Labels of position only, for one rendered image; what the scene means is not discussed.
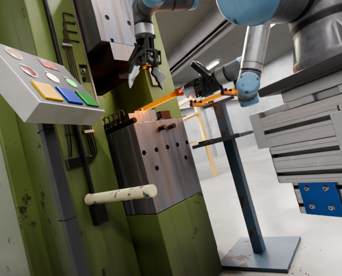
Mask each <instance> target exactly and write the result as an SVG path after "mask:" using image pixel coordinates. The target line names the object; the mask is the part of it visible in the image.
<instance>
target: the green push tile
mask: <svg viewBox="0 0 342 276"><path fill-rule="evenodd" d="M75 93H76V94H77V95H78V96H79V97H80V99H81V100H82V101H83V102H84V103H85V104H86V105H87V106H92V107H99V105H98V104H97V103H96V102H95V101H94V100H93V99H92V98H91V96H90V95H89V94H88V93H83V92H80V91H75Z"/></svg>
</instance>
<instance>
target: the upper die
mask: <svg viewBox="0 0 342 276"><path fill-rule="evenodd" d="M134 48H135V47H134V46H130V45H124V44H118V43H112V42H109V43H108V44H107V45H106V46H105V47H103V48H102V49H101V50H100V51H99V52H98V53H96V54H95V55H94V56H93V57H92V58H91V59H89V60H88V62H89V66H90V71H91V74H92V78H93V81H94V84H96V83H97V82H98V81H100V80H101V79H102V78H104V77H105V76H107V75H108V74H110V73H111V72H113V71H114V70H116V69H117V68H118V69H126V70H127V72H129V68H130V65H129V63H128V60H129V58H130V56H131V54H132V52H133V50H134Z"/></svg>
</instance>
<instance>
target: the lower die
mask: <svg viewBox="0 0 342 276"><path fill-rule="evenodd" d="M133 117H135V118H136V119H137V122H136V123H139V122H140V123H142V122H151V121H155V120H157V116H156V112H155V110H148V111H143V109H140V110H138V111H133V112H131V113H128V114H126V115H124V116H122V117H120V118H121V121H122V122H124V121H126V120H128V119H130V118H133ZM115 121H116V123H117V124H119V123H120V120H119V118H118V119H116V120H115ZM111 125H112V126H115V122H114V121H112V122H111ZM106 126H107V128H110V123H107V124H106Z"/></svg>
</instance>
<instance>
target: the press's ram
mask: <svg viewBox="0 0 342 276"><path fill-rule="evenodd" d="M73 3H74V7H75V10H76V15H77V19H78V23H79V27H80V31H81V34H82V38H83V42H84V46H85V51H86V55H87V58H88V60H89V59H91V58H92V57H93V56H94V55H95V54H96V53H98V52H99V51H100V50H101V49H102V48H103V47H105V46H106V45H107V44H108V43H109V42H112V43H118V44H124V45H130V46H134V47H135V46H136V44H137V42H136V37H135V32H134V18H133V11H132V0H73Z"/></svg>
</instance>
